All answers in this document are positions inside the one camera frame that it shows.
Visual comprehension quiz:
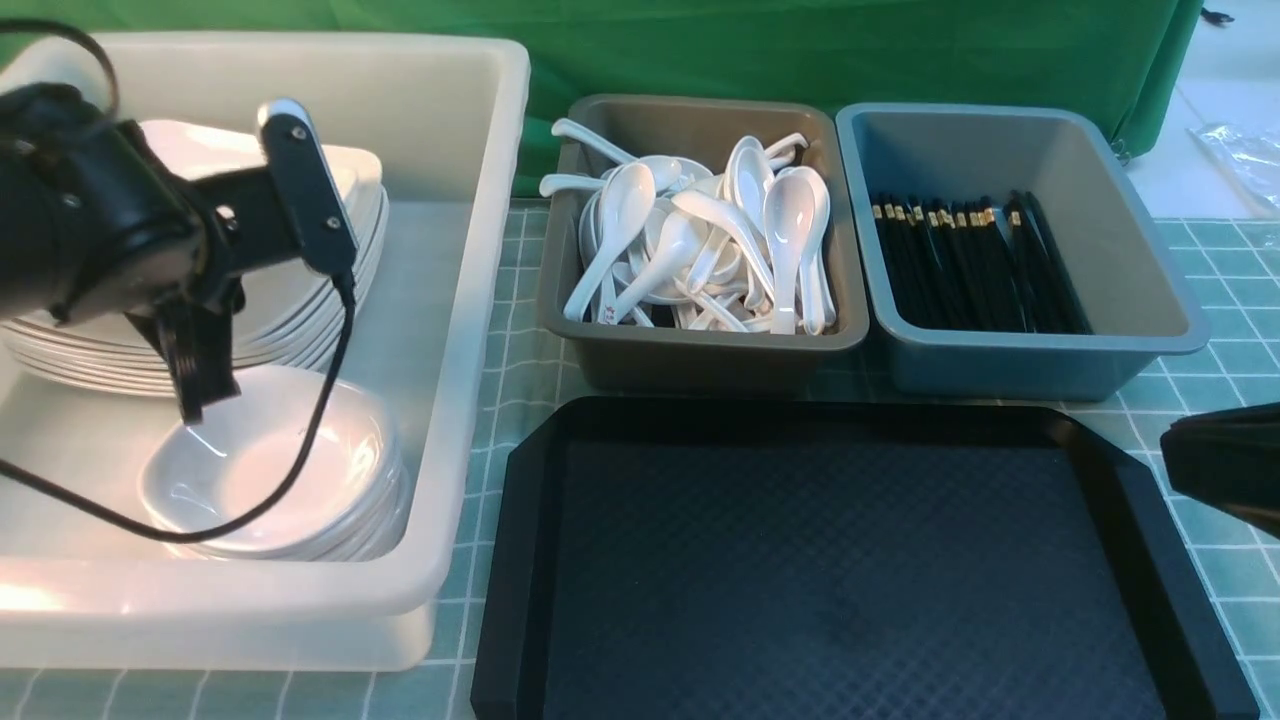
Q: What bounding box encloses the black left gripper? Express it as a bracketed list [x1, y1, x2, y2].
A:
[40, 110, 301, 425]

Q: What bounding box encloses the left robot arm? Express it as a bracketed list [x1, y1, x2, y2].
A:
[1, 83, 301, 424]

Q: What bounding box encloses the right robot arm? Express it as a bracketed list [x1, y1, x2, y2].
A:
[1160, 404, 1279, 538]

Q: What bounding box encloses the stack of white square plates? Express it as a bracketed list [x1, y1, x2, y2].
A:
[3, 119, 390, 398]

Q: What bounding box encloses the stack of small white bowls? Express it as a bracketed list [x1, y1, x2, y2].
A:
[138, 364, 413, 562]

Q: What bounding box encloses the large white plastic tub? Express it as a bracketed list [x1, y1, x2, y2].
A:
[3, 32, 530, 673]

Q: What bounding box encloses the brown plastic spoon bin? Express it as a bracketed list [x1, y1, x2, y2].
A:
[538, 94, 872, 395]

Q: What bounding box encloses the pile of white soup spoons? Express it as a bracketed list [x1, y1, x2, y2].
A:
[539, 118, 837, 336]

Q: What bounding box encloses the black plastic serving tray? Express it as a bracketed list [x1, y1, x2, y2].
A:
[470, 397, 1260, 719]

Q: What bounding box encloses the bundle of black chopsticks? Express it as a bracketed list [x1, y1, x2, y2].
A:
[870, 191, 1094, 334]

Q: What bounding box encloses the grey-blue plastic chopstick bin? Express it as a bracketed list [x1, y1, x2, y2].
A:
[836, 102, 1210, 401]

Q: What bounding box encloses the green backdrop cloth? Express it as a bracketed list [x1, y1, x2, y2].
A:
[3, 1, 1201, 196]

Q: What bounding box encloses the green checkered tablecloth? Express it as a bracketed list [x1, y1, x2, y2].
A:
[3, 201, 1279, 719]

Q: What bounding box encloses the clear plastic bag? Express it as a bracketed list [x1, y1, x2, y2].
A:
[1188, 123, 1279, 217]

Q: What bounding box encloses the black cable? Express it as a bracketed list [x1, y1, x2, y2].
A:
[0, 20, 358, 546]

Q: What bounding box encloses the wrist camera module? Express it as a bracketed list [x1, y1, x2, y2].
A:
[259, 97, 356, 284]

